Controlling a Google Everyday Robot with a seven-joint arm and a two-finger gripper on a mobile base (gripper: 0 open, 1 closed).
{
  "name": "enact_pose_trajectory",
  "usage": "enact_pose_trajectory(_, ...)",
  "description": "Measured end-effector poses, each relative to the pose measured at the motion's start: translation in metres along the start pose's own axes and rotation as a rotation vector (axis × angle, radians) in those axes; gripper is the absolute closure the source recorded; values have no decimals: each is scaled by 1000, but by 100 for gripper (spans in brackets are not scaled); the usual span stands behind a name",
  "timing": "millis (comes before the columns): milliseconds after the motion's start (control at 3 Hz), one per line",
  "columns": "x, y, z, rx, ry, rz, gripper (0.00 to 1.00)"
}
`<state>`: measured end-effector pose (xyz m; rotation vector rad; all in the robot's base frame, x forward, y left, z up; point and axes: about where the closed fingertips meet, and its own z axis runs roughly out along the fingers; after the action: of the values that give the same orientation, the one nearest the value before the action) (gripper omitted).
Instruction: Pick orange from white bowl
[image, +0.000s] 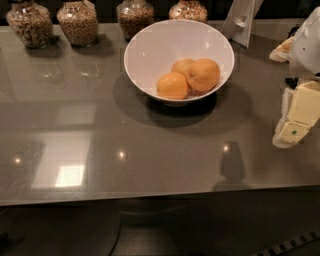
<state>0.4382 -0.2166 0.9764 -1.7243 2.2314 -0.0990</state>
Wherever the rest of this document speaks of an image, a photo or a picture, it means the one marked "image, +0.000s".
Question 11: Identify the right orange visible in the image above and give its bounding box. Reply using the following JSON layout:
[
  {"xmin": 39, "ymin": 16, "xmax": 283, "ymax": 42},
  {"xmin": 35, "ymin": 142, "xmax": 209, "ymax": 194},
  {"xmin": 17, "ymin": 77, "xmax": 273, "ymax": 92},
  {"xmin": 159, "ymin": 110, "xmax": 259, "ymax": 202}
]
[{"xmin": 186, "ymin": 59, "xmax": 220, "ymax": 92}]

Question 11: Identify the white ceramic bowl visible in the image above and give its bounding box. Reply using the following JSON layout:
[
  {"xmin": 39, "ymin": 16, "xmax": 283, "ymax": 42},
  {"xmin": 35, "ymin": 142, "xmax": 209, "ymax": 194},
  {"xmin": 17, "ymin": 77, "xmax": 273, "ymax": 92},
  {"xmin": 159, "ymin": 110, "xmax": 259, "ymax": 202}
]
[{"xmin": 124, "ymin": 20, "xmax": 235, "ymax": 107}]

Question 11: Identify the back orange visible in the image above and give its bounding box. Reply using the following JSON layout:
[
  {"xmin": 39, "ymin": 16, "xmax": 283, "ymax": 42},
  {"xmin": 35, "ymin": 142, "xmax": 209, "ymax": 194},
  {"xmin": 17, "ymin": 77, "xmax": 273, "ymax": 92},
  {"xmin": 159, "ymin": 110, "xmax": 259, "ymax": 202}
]
[{"xmin": 171, "ymin": 58, "xmax": 194, "ymax": 75}]

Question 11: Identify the orange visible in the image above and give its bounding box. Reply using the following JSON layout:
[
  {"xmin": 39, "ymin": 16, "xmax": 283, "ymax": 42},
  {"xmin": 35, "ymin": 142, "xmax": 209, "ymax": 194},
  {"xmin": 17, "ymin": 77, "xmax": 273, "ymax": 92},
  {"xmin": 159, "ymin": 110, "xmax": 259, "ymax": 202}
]
[
  {"xmin": 171, "ymin": 58, "xmax": 194, "ymax": 75},
  {"xmin": 156, "ymin": 72, "xmax": 189, "ymax": 100},
  {"xmin": 186, "ymin": 59, "xmax": 220, "ymax": 92}
]

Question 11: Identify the black white striped floor strip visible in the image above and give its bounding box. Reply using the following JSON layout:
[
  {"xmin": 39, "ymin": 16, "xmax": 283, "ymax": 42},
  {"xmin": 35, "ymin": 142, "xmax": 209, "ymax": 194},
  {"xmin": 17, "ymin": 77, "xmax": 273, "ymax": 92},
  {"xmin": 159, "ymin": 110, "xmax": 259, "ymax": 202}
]
[{"xmin": 250, "ymin": 228, "xmax": 320, "ymax": 256}]

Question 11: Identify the front left orange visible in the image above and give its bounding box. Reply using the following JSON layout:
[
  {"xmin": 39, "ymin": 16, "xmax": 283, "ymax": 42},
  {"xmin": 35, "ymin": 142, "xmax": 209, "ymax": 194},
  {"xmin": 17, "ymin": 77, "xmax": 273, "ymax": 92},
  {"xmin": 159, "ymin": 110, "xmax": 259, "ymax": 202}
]
[{"xmin": 156, "ymin": 72, "xmax": 189, "ymax": 100}]

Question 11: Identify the white folded stand card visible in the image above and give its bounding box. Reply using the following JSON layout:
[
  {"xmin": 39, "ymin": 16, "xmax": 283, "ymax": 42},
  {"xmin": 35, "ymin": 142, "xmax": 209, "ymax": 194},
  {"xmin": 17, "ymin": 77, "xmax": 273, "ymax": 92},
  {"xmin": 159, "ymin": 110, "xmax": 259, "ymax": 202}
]
[{"xmin": 221, "ymin": 0, "xmax": 264, "ymax": 48}]

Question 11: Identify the far left glass jar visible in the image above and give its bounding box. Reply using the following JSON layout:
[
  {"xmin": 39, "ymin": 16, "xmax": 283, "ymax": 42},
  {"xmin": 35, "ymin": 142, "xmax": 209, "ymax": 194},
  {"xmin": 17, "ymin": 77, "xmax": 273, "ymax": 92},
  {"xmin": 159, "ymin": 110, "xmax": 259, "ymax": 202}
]
[{"xmin": 6, "ymin": 0, "xmax": 54, "ymax": 49}]

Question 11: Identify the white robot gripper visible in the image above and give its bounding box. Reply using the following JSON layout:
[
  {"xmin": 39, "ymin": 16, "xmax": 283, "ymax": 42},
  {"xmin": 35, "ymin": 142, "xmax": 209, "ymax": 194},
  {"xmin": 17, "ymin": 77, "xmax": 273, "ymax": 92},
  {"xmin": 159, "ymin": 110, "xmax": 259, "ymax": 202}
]
[{"xmin": 269, "ymin": 7, "xmax": 320, "ymax": 148}]

